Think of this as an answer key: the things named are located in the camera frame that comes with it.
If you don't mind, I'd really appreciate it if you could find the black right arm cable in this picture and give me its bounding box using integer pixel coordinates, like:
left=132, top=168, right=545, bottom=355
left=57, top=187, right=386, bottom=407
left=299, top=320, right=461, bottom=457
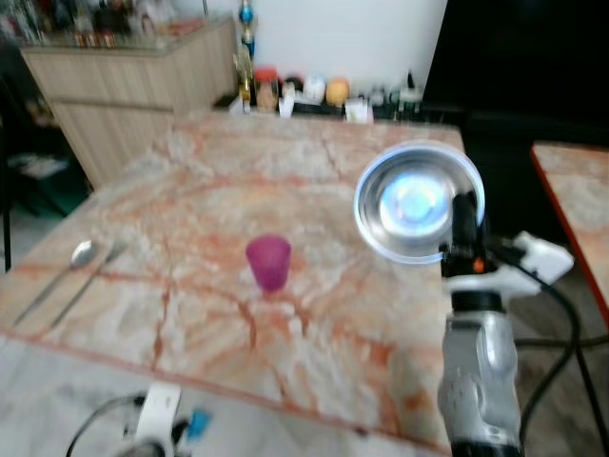
left=495, top=243, right=580, bottom=450

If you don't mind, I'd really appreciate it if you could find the silver metal spoon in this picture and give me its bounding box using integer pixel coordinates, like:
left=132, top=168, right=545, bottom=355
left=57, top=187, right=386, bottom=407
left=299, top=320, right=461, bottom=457
left=11, top=239, right=98, bottom=328

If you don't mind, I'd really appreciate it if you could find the small white cup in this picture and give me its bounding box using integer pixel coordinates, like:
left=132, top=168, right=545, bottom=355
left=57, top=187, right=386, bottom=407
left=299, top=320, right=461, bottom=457
left=345, top=101, right=372, bottom=124

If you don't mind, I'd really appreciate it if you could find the small blue plastic part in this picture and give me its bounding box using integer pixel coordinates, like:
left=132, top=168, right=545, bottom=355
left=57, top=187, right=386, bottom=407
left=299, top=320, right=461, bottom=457
left=187, top=409, right=209, bottom=440

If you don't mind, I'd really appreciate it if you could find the purple plastic cup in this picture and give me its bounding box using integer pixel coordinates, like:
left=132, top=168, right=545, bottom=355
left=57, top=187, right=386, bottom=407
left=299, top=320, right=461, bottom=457
left=245, top=235, right=292, bottom=292

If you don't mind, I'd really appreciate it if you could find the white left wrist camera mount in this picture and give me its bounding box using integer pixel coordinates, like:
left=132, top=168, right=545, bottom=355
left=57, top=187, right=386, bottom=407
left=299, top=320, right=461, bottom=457
left=131, top=383, right=183, bottom=450

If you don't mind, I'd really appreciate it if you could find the light wooden cabinet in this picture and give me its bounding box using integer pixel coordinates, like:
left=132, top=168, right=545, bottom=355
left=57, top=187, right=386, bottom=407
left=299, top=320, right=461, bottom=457
left=19, top=17, right=239, bottom=188

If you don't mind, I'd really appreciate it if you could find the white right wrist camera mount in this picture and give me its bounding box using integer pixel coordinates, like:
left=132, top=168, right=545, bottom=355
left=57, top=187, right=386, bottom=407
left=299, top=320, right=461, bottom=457
left=442, top=231, right=576, bottom=298

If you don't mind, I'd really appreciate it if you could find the round stainless steel bowl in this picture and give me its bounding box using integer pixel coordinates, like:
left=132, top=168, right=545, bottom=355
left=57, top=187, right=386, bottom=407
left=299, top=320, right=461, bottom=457
left=353, top=141, right=486, bottom=265

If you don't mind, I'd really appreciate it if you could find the marble side table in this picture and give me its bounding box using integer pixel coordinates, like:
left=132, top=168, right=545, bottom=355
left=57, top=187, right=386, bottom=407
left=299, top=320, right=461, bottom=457
left=530, top=143, right=609, bottom=327

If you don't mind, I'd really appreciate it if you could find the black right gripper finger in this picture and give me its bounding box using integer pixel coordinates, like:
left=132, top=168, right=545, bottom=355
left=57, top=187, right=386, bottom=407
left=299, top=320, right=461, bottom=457
left=452, top=190, right=480, bottom=248

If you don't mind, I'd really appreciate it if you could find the silver metal fork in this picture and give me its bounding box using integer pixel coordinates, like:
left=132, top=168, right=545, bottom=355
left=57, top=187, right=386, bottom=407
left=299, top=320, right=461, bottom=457
left=48, top=243, right=129, bottom=330

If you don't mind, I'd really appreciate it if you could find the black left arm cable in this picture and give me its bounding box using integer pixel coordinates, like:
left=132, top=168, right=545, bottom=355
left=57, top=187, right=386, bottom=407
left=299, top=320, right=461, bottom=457
left=65, top=394, right=146, bottom=457

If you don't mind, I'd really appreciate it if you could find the red lidded jar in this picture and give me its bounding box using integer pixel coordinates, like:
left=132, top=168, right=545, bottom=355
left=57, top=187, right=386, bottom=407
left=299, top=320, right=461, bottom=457
left=253, top=67, right=280, bottom=111

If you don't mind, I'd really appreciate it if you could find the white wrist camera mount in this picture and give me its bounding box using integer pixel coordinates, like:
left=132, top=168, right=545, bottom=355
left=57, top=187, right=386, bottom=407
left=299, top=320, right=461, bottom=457
left=442, top=231, right=576, bottom=298
left=131, top=383, right=183, bottom=450

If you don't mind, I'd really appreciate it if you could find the large black screen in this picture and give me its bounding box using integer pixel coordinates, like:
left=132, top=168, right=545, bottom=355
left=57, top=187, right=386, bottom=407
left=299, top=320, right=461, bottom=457
left=422, top=0, right=609, bottom=115

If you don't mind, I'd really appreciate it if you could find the blue and gold trophy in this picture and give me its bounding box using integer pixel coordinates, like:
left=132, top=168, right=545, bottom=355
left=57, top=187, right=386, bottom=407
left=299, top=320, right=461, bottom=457
left=234, top=0, right=260, bottom=104

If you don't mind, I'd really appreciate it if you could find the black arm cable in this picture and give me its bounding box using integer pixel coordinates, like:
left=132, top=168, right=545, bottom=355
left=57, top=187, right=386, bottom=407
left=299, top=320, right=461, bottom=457
left=65, top=394, right=146, bottom=457
left=495, top=243, right=580, bottom=450

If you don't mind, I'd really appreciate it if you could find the round orange jar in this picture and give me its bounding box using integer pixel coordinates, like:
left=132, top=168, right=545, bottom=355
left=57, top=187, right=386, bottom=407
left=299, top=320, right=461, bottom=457
left=325, top=80, right=351, bottom=107

